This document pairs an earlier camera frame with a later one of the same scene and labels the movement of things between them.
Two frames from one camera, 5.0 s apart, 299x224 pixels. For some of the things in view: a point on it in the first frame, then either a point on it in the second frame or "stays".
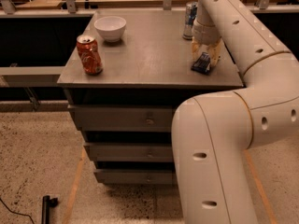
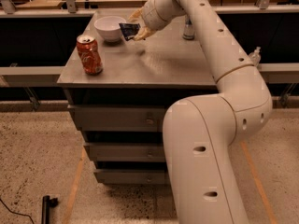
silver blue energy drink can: [191, 12] stays
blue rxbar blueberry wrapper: [203, 63] -> [130, 30]
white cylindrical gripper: [206, 33] -> [151, 15]
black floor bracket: [47, 203] stays
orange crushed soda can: [91, 58] stays
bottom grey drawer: [161, 176] stays
